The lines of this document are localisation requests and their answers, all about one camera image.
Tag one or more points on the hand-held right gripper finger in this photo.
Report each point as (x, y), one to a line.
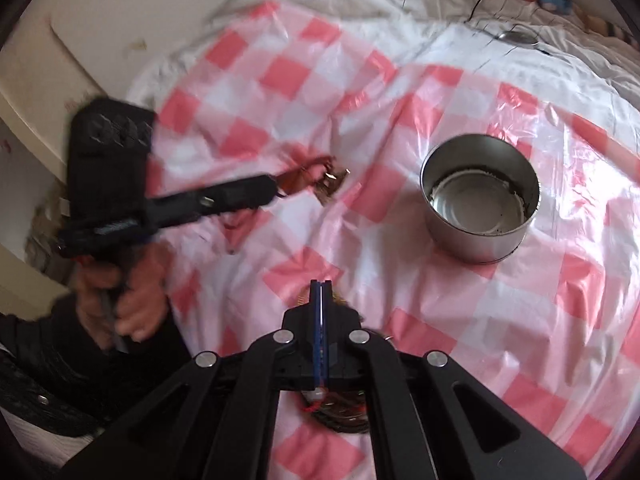
(314, 310)
(325, 310)

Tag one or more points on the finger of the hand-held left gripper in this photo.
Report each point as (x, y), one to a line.
(225, 195)

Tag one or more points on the round metal tin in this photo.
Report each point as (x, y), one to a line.
(480, 220)

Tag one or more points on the person's left forearm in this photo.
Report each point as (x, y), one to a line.
(115, 385)

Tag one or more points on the person's left hand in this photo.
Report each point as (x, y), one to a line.
(142, 300)

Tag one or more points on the cream wooden furniture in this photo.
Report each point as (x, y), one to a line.
(30, 125)

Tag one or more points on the pink checkered plastic sheet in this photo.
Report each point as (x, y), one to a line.
(450, 335)

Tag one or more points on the white bedsheet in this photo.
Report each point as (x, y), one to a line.
(450, 10)

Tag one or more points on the round silver disc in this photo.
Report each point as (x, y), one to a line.
(517, 38)

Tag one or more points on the striped pillow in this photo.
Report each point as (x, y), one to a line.
(610, 27)

